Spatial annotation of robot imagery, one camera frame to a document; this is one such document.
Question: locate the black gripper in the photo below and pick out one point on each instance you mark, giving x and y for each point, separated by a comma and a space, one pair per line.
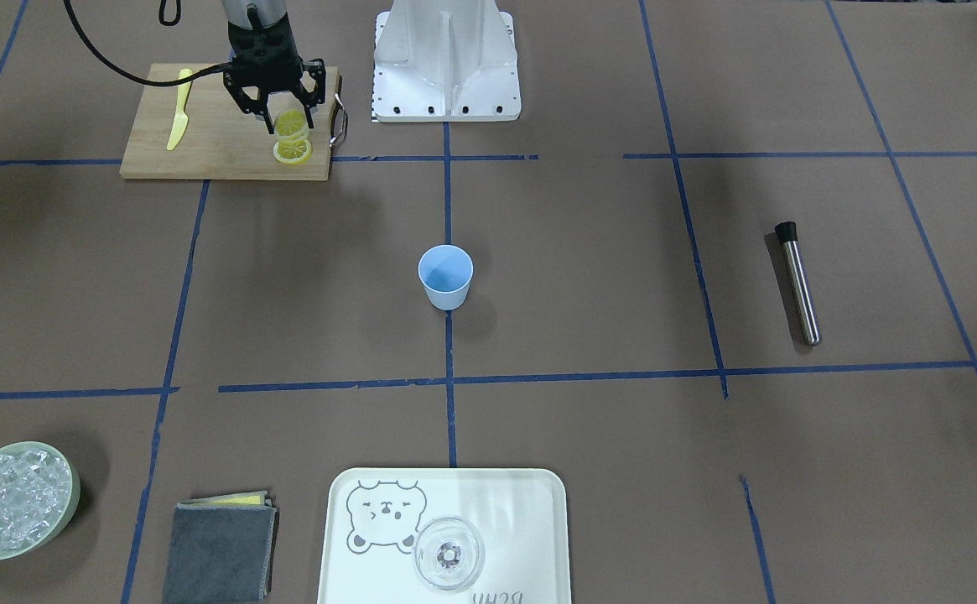
237, 90

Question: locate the lemon slice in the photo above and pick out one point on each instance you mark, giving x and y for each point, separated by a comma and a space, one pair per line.
293, 151
291, 125

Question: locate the steel muddler black tip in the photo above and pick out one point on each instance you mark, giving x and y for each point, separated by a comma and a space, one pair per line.
787, 234

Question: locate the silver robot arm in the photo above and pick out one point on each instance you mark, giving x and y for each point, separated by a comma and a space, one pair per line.
256, 14

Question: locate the light blue cup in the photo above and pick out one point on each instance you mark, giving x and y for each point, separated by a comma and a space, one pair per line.
445, 272

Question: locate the bamboo cutting board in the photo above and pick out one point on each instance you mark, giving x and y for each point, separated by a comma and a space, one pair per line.
222, 143

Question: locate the yellow plastic knife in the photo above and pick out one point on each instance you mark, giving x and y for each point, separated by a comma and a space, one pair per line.
181, 118

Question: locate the cream bear tray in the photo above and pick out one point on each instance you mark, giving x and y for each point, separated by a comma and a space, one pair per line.
374, 515

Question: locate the grey folded cloth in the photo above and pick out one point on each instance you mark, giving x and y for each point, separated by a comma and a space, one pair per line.
221, 549

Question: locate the green bowl of ice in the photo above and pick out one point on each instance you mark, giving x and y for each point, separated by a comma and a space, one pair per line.
40, 490

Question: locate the clear wine glass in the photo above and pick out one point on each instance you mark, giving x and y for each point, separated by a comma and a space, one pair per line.
449, 554

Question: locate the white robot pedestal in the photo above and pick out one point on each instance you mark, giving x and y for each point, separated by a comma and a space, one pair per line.
445, 61

